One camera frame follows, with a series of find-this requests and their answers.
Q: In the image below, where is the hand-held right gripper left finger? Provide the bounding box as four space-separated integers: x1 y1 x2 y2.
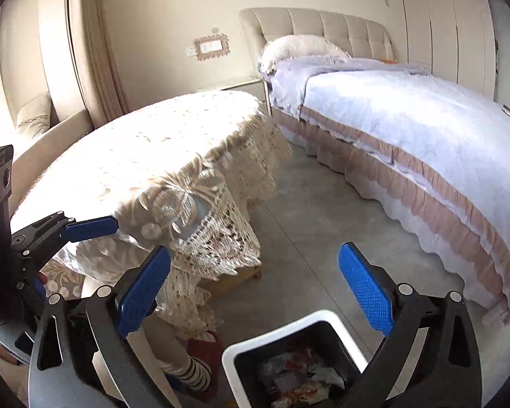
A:
28 245 173 408

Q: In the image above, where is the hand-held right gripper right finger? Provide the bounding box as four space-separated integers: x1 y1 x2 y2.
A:
338 241 483 408

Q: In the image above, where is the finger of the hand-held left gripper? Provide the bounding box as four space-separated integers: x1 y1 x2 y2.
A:
9 210 120 273
12 259 48 332

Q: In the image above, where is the white square trash bin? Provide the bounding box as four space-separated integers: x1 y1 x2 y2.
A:
222 310 368 408

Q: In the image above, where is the foot in striped sock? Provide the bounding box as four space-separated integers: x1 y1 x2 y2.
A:
142 317 192 375

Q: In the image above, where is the dark red slipper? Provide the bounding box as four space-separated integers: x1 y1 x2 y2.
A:
186 331 225 366

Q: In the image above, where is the striped sock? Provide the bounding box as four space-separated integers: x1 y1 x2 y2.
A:
164 355 217 394

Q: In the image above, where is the beige lace tablecloth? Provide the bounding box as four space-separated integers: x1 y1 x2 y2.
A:
11 90 294 336

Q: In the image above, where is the beige sofa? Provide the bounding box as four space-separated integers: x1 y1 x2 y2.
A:
0 91 95 209

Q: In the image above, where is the pile of crumpled wrappers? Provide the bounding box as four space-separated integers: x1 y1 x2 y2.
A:
257 346 347 408

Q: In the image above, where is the beige cushion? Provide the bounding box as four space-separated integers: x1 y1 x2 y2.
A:
16 92 54 139

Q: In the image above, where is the beige curtain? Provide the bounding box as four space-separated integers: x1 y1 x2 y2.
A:
66 0 130 130

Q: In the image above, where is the bed with lavender cover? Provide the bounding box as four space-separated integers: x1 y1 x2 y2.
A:
259 55 510 324

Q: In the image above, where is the glass top nightstand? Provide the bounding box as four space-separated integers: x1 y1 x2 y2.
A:
195 75 269 113

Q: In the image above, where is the white ruffled pillow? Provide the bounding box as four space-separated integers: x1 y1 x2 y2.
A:
259 35 351 73

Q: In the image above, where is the beige tufted headboard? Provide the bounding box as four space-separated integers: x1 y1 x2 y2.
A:
239 7 395 77

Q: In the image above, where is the beige wardrobe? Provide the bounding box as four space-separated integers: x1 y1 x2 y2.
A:
393 0 498 103

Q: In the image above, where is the wall switch with lace frame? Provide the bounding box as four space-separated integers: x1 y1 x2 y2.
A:
193 28 231 61

